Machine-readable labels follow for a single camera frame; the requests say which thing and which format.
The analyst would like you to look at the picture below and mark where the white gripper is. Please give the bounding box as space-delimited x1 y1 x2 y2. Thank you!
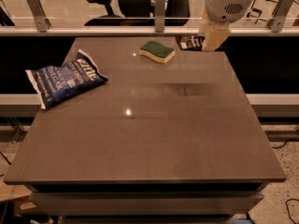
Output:
198 0 253 51

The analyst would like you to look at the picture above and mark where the black rxbar chocolate wrapper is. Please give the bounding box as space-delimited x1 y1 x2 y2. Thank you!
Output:
176 35 224 52

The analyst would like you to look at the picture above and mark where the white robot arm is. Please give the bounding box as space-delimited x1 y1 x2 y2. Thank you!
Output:
199 0 294 51

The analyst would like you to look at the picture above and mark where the green and yellow sponge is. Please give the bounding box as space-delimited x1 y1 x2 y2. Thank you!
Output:
139 41 176 63

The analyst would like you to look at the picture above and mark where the black office chair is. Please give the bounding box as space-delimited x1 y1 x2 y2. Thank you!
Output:
85 0 191 26

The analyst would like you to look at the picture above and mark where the blue kettle chips bag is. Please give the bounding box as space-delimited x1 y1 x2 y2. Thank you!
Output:
26 49 108 109

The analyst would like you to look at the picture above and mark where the cardboard box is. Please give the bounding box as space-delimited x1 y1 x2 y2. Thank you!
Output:
0 178 41 215

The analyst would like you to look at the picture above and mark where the middle metal rail bracket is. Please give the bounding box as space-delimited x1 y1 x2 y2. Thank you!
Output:
154 0 165 33

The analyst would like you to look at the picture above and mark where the metal rail bracket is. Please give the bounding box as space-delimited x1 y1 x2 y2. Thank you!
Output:
26 0 51 32
154 0 165 33
267 0 294 33

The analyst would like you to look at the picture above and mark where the yellow frame cart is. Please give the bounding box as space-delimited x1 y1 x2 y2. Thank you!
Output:
246 0 280 24

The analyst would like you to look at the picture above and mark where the right metal rail bracket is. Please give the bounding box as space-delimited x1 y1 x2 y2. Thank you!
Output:
267 0 294 33

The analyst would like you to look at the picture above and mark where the black floor cable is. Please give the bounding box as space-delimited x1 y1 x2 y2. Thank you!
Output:
272 138 299 224

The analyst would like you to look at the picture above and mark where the left metal rail bracket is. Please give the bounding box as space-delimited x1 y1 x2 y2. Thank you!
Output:
26 0 51 32

